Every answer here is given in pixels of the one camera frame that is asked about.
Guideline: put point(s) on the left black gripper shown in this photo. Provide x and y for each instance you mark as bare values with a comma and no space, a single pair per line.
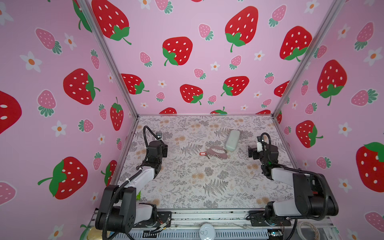
164,151

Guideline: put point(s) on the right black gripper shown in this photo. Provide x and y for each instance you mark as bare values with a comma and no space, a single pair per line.
255,156

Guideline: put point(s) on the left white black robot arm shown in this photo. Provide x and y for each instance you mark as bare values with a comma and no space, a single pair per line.
119,210

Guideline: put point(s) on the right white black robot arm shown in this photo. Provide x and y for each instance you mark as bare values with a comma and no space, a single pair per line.
313,198

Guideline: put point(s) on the pale green oblong case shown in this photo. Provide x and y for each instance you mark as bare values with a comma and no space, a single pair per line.
232,140

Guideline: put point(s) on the green snack packet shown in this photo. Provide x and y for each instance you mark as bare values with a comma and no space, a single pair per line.
138,196

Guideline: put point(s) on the white tape roll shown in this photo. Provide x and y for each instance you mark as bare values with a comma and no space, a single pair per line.
308,231

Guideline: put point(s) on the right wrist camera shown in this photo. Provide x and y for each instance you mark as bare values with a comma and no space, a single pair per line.
260,146

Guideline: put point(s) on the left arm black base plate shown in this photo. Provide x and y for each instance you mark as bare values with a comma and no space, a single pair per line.
160,218

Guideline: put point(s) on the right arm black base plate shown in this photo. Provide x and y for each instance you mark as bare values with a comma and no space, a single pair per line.
261,219

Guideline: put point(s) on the aluminium extrusion rail frame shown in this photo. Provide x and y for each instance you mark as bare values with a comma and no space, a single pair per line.
230,224

